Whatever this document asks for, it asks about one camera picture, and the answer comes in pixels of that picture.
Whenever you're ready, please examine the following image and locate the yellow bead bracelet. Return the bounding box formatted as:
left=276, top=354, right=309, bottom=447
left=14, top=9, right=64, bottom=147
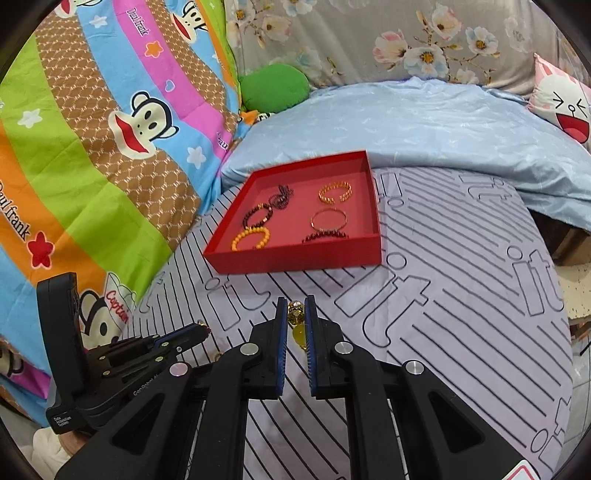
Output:
left=231, top=226, right=271, bottom=251

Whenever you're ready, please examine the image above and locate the dark brown bead bracelet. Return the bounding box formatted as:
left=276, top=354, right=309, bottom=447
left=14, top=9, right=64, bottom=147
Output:
left=242, top=203, right=273, bottom=229

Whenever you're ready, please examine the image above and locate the person's left forearm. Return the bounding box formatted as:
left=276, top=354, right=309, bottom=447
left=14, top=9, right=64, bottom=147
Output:
left=32, top=427, right=100, bottom=480

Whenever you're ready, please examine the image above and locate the pink cat face cushion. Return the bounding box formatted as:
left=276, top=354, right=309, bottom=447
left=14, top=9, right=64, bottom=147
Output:
left=527, top=52, right=591, bottom=148

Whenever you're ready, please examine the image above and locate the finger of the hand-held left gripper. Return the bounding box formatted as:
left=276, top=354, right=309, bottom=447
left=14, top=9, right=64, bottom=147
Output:
left=95, top=348, right=182, bottom=376
left=90, top=323, right=212, bottom=357

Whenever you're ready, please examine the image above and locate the dark red bead bracelet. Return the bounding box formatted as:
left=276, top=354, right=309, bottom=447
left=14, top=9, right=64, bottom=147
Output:
left=302, top=229, right=350, bottom=244

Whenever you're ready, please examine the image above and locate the red cardboard box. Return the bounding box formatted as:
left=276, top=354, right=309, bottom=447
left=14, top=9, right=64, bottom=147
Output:
left=203, top=149, right=382, bottom=275

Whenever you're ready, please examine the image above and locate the thin gold bangle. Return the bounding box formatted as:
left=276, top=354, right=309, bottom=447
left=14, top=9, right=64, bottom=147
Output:
left=310, top=209, right=347, bottom=232

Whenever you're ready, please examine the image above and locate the yellow-green and gold bead bracelet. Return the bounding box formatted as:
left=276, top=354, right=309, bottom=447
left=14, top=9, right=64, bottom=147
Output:
left=287, top=300, right=309, bottom=352

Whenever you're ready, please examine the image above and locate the green plush cushion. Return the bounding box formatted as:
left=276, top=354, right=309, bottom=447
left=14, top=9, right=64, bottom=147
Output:
left=238, top=64, right=310, bottom=114

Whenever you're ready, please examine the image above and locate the colourful cartoon monkey quilt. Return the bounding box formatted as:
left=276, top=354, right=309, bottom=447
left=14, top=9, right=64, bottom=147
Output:
left=0, top=0, right=245, bottom=416

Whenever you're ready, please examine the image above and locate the grey floral pillow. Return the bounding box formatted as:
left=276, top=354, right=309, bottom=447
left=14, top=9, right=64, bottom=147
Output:
left=224, top=0, right=591, bottom=100

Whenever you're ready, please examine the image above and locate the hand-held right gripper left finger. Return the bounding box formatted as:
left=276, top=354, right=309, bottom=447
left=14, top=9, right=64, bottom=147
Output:
left=55, top=298, right=287, bottom=480

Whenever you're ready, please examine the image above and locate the gold chain bangle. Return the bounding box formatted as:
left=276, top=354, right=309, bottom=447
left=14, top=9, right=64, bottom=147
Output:
left=318, top=182, right=352, bottom=204

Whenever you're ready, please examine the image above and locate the purple small bead bracelet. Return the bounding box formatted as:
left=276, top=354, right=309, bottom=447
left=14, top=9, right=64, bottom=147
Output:
left=269, top=184, right=294, bottom=208

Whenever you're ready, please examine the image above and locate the light blue blanket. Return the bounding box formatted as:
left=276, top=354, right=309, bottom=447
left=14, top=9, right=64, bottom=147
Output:
left=221, top=76, right=591, bottom=227

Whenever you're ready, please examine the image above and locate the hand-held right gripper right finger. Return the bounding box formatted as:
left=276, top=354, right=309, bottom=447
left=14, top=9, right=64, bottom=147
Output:
left=305, top=295, right=522, bottom=480

